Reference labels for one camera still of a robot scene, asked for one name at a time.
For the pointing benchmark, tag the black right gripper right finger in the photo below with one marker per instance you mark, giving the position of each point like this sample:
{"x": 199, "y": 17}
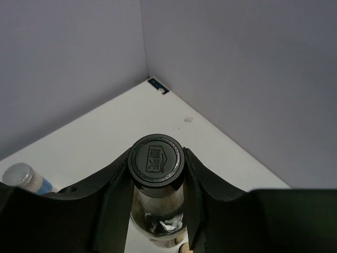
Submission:
{"x": 223, "y": 218}

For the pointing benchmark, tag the dark sauce bottle red label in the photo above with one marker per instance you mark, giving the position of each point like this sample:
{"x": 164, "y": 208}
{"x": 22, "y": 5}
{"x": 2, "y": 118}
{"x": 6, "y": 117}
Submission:
{"x": 156, "y": 164}

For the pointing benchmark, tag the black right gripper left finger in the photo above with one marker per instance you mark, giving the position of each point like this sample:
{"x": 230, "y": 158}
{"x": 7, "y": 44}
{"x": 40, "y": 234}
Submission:
{"x": 91, "y": 215}

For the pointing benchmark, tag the blue left corner sticker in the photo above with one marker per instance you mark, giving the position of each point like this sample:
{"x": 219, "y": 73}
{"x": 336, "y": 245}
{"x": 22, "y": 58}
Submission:
{"x": 158, "y": 85}

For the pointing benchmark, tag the white jar blue label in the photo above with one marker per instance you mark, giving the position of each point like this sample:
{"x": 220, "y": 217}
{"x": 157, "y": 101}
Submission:
{"x": 24, "y": 176}

